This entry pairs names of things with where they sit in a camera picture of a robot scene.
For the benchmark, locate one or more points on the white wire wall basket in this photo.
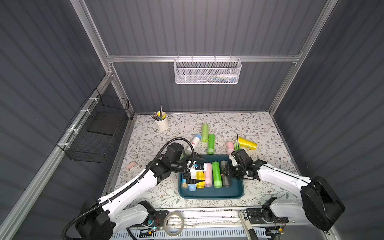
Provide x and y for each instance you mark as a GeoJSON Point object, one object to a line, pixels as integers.
{"type": "Point", "coordinates": [186, 70]}

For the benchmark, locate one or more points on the white roll with red label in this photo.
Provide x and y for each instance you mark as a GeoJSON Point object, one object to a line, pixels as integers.
{"type": "Point", "coordinates": [196, 140]}

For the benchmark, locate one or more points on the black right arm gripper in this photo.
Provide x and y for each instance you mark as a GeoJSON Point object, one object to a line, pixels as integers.
{"type": "Point", "coordinates": [235, 170]}

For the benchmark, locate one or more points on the black wire side basket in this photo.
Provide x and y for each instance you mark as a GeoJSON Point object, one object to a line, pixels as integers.
{"type": "Point", "coordinates": [97, 135]}

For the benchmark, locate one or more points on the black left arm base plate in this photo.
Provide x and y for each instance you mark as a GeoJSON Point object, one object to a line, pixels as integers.
{"type": "Point", "coordinates": [155, 219]}

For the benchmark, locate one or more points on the bright green roll beside pink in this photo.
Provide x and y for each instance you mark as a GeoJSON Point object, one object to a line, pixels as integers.
{"type": "Point", "coordinates": [237, 146]}

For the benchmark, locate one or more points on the pens and pencils bunch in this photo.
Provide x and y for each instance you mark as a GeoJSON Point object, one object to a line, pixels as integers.
{"type": "Point", "coordinates": [160, 115]}

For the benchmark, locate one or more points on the dark grey trash bag roll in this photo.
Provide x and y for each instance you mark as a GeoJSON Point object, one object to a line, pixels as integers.
{"type": "Point", "coordinates": [225, 174]}

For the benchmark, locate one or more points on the clear packing tape roll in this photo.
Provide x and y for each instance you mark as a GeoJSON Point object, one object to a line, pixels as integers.
{"type": "Point", "coordinates": [174, 224]}

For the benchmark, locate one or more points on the yellow trash bag roll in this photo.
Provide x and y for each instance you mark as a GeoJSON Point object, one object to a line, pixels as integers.
{"type": "Point", "coordinates": [201, 177]}
{"type": "Point", "coordinates": [246, 144]}

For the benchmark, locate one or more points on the white roll with blue end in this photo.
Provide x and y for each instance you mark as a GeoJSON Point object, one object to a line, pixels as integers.
{"type": "Point", "coordinates": [192, 187]}

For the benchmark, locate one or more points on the white pen holder cup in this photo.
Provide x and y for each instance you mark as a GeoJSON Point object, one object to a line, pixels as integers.
{"type": "Point", "coordinates": [162, 125]}

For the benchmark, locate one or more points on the pale green roll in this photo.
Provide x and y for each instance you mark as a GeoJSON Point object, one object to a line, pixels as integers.
{"type": "Point", "coordinates": [205, 133]}
{"type": "Point", "coordinates": [217, 175]}

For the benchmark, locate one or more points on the light green roll near box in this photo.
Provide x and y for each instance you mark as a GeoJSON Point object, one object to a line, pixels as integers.
{"type": "Point", "coordinates": [183, 155]}

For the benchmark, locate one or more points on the teal plastic storage box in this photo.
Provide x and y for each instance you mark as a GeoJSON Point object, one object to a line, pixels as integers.
{"type": "Point", "coordinates": [235, 191]}

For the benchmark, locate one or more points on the pink small stapler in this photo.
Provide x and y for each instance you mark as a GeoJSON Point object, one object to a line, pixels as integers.
{"type": "Point", "coordinates": [131, 165]}

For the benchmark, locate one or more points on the pink trash bag roll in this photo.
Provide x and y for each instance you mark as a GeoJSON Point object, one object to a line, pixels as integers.
{"type": "Point", "coordinates": [208, 175]}
{"type": "Point", "coordinates": [230, 148]}

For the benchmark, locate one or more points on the items in white basket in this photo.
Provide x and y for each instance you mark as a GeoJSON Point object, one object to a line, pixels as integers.
{"type": "Point", "coordinates": [222, 78]}

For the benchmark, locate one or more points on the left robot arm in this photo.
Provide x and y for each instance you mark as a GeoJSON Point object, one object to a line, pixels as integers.
{"type": "Point", "coordinates": [100, 219]}

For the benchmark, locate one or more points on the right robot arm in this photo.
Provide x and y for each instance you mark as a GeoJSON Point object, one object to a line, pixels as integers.
{"type": "Point", "coordinates": [317, 201]}

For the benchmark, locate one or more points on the bright green roll centre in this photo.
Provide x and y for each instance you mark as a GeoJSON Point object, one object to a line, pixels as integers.
{"type": "Point", "coordinates": [211, 144]}

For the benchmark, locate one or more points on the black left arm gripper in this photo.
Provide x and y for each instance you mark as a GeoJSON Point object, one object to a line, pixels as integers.
{"type": "Point", "coordinates": [186, 169]}

